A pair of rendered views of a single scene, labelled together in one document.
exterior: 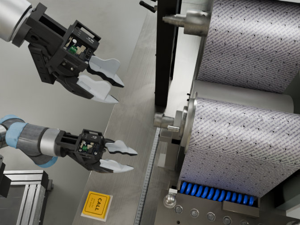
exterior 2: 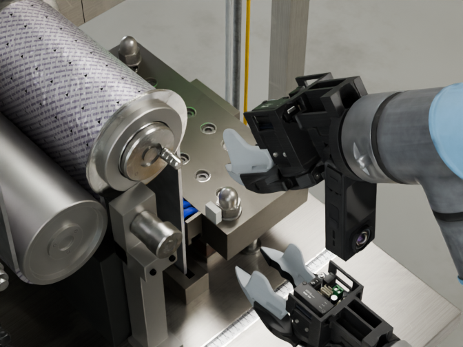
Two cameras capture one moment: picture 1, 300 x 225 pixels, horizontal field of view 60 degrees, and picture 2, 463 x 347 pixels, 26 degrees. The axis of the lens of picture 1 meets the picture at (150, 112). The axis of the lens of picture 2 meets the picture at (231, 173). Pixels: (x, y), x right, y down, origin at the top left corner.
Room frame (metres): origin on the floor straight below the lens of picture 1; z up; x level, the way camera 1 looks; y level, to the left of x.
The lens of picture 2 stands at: (0.89, 0.44, 2.10)
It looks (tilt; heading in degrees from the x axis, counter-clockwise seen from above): 49 degrees down; 215
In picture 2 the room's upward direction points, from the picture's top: straight up
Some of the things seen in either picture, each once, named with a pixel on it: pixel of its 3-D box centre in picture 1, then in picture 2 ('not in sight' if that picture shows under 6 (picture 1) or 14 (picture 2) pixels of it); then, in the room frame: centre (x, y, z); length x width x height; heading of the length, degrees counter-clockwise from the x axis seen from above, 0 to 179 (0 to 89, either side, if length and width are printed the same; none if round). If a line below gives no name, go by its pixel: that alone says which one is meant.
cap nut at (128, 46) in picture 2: not in sight; (128, 48); (0.02, -0.36, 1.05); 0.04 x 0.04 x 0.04
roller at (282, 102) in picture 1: (235, 108); (3, 182); (0.40, -0.24, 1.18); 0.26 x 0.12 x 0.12; 78
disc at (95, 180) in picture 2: (190, 122); (138, 144); (0.31, -0.09, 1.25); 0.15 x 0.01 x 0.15; 168
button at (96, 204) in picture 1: (96, 204); not in sight; (0.20, 0.17, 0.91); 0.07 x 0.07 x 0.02; 78
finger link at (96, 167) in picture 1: (100, 163); not in sight; (0.27, 0.14, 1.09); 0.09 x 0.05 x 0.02; 69
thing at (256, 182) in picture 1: (226, 177); (122, 142); (0.22, -0.20, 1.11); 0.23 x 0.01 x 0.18; 78
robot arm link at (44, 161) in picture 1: (39, 148); not in sight; (0.35, 0.36, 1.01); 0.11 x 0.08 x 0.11; 53
